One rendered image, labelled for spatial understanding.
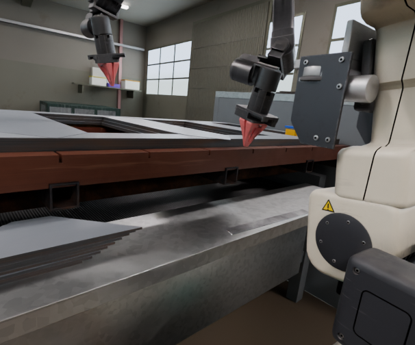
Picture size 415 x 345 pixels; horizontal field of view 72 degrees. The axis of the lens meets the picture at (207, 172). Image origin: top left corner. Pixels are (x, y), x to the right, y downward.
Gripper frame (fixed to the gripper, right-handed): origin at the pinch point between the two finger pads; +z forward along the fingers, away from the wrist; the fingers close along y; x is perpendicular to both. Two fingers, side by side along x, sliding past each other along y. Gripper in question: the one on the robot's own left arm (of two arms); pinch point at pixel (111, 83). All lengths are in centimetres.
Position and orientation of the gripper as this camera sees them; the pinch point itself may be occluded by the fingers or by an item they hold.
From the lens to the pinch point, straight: 104.7
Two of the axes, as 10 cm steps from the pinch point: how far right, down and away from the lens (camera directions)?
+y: -7.4, 3.0, -6.0
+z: 0.6, 9.2, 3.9
